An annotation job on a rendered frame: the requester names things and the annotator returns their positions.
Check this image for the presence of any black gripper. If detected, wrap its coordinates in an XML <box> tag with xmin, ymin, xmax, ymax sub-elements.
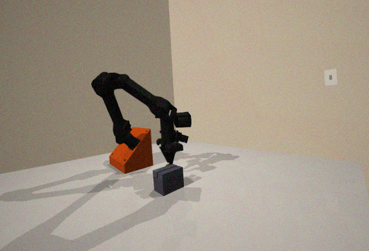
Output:
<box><xmin>156</xmin><ymin>128</ymin><xmax>183</xmax><ymax>164</ymax></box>

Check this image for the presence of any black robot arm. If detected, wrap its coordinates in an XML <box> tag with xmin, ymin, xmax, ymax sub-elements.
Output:
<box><xmin>91</xmin><ymin>72</ymin><xmax>191</xmax><ymax>150</ymax></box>

